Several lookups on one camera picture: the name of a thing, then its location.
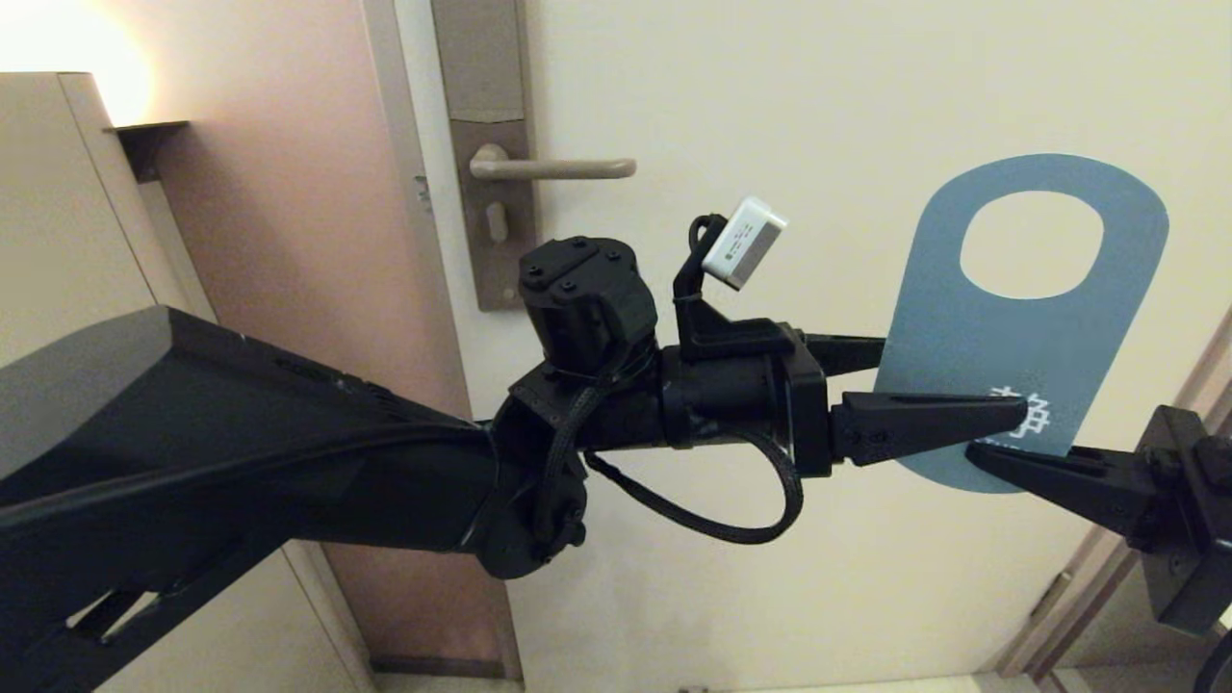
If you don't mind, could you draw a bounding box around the blue do-not-disturb door hanger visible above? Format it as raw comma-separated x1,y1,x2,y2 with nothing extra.
878,154,1170,495

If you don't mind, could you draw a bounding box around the cream door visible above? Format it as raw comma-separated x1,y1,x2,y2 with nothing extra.
395,0,1232,689

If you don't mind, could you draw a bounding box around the brown door lock plate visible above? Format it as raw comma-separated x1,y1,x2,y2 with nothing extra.
432,0,542,312

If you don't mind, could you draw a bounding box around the beige cabinet panel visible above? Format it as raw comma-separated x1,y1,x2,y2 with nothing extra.
0,73,376,693

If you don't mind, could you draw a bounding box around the black left camera bracket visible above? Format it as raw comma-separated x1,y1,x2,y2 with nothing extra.
672,214,802,363

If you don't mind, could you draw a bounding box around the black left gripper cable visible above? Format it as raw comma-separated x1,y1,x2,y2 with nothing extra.
585,423,806,546

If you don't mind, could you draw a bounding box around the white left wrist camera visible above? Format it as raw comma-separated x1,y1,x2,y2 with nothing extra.
702,197,788,292

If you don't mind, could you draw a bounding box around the beige metal door handle lever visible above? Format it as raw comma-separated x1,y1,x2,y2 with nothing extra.
470,144,637,182

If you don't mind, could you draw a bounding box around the dark wall lamp bracket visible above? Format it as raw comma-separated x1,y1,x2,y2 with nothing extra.
108,121,190,184

